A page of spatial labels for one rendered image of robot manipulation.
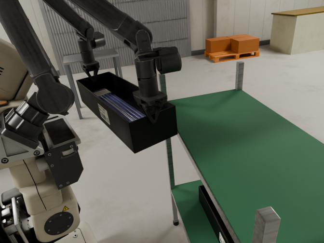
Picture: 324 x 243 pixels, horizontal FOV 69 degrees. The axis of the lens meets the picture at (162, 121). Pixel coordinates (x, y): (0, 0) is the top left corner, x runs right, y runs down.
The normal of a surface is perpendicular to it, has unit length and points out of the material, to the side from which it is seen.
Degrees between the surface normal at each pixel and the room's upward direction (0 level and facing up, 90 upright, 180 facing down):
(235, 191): 0
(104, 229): 0
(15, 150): 90
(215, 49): 90
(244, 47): 90
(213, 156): 0
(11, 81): 90
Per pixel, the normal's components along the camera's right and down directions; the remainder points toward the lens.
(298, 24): 0.22, 0.45
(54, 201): 0.55, 0.36
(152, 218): -0.09, -0.88
